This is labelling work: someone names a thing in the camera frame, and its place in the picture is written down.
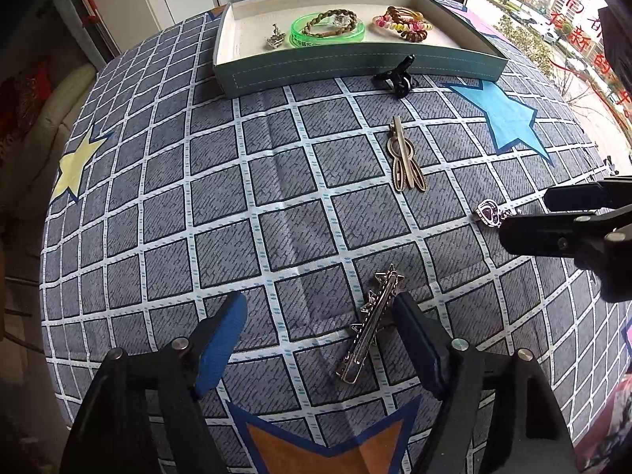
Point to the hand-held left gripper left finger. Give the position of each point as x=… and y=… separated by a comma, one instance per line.
x=219, y=350

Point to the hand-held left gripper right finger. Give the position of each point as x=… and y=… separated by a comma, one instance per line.
x=419, y=340

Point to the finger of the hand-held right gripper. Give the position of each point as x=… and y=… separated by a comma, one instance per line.
x=538, y=234
x=577, y=195

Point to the silver star hairpin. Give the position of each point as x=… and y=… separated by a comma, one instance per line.
x=368, y=328

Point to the grey-green shallow tray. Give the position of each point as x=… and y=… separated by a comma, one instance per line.
x=296, y=66

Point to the green translucent bangle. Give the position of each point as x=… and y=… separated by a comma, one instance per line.
x=306, y=34

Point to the small silver brooch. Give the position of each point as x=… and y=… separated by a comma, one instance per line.
x=276, y=38

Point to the bronze hair clip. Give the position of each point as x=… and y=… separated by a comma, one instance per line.
x=406, y=158

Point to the checked star-print tablecloth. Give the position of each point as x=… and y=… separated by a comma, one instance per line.
x=296, y=217

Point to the floral cloth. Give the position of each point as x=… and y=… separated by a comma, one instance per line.
x=610, y=429

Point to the black hair claw clip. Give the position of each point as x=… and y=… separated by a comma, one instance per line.
x=395, y=79

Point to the beige sofa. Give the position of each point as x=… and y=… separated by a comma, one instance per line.
x=39, y=108

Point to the red cushion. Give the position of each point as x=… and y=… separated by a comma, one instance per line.
x=19, y=103

